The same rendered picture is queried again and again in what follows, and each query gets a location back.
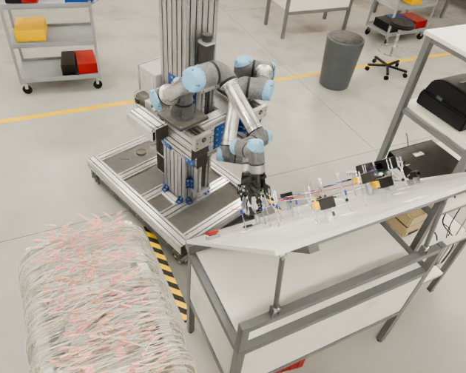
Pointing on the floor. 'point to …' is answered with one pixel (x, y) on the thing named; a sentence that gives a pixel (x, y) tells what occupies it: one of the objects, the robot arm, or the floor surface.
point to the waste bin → (340, 58)
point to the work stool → (393, 44)
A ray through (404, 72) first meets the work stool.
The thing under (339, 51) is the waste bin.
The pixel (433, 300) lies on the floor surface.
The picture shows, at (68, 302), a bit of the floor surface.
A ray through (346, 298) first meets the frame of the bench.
